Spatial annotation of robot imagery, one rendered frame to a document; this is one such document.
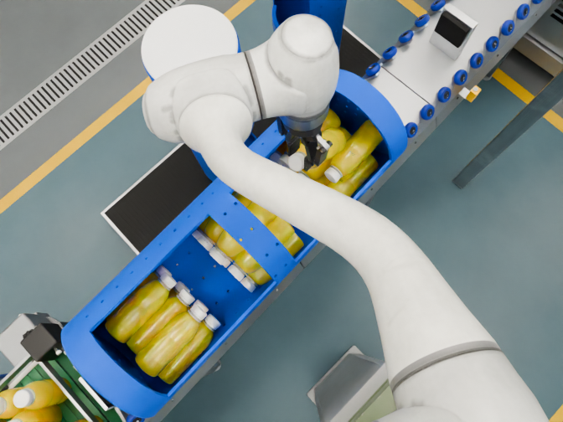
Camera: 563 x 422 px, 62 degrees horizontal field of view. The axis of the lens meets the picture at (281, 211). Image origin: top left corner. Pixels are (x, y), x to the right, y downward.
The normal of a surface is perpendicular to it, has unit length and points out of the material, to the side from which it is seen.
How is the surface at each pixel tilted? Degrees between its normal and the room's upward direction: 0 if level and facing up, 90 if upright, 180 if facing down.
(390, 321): 59
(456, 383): 34
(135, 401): 47
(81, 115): 0
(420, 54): 0
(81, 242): 0
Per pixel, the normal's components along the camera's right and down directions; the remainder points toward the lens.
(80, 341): -0.33, -0.50
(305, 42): 0.05, -0.14
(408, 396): -0.90, -0.18
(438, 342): -0.34, -0.70
